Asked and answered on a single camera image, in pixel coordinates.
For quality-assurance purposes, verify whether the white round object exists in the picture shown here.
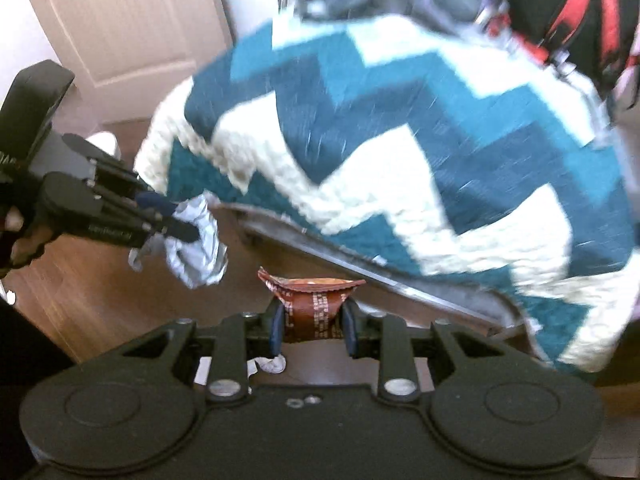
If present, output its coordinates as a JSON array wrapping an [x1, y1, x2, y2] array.
[[85, 131, 122, 162]]

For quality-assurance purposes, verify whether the brown snack wrapper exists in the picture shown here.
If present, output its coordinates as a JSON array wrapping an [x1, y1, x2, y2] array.
[[257, 267, 367, 344]]

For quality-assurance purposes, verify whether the person's dark clothing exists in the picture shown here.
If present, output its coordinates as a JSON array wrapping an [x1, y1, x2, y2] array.
[[0, 272, 78, 466]]

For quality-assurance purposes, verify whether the metal bed frame rail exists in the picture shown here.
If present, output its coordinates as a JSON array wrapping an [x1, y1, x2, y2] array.
[[235, 204, 543, 343]]

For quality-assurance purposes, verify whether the teal and white zigzag quilt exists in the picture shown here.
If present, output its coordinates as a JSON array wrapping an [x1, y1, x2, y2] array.
[[135, 12, 640, 386]]

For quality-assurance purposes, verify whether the red and black backpack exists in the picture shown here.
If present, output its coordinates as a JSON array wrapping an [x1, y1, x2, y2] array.
[[487, 0, 640, 103]]

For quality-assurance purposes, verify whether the white crumpled paper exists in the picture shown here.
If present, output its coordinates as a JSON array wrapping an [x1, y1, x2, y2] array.
[[249, 354, 287, 376]]

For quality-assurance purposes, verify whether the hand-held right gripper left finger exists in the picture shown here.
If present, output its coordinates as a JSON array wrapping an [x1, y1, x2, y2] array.
[[122, 304, 286, 403]]

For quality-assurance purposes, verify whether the panelled door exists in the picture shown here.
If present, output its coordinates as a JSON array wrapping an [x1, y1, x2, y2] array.
[[17, 0, 237, 128]]

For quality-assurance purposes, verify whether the silver foil wrapper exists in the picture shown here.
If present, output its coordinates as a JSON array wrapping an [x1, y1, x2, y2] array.
[[127, 194, 229, 289]]

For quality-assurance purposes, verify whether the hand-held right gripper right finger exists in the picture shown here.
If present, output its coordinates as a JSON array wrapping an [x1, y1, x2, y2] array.
[[341, 300, 519, 403]]

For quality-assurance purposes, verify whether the person's left hand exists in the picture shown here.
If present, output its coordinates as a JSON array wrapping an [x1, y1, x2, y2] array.
[[0, 206, 55, 277]]

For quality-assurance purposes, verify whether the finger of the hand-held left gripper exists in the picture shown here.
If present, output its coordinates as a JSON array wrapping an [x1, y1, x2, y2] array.
[[94, 156, 177, 214], [96, 196, 202, 249]]

